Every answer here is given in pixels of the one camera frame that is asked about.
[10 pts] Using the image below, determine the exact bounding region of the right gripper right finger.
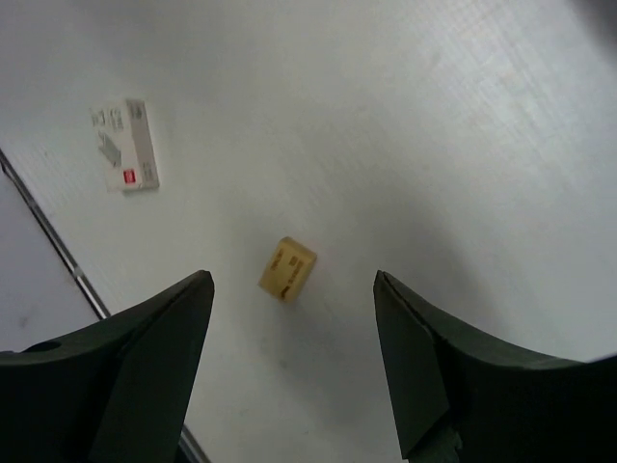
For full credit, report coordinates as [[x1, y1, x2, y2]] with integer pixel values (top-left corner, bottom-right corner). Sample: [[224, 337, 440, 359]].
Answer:
[[373, 271, 616, 462]]

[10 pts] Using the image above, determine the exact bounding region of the white staples box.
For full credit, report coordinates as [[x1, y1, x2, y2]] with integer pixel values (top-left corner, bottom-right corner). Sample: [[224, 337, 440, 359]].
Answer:
[[90, 98, 160, 192]]

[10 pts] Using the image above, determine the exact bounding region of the yellow eraser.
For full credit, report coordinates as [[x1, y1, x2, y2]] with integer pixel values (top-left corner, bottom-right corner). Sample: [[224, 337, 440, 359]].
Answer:
[[258, 236, 317, 303]]

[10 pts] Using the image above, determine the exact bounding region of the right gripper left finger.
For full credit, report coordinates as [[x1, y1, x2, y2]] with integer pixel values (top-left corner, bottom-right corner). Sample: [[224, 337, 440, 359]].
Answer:
[[1, 270, 215, 462]]

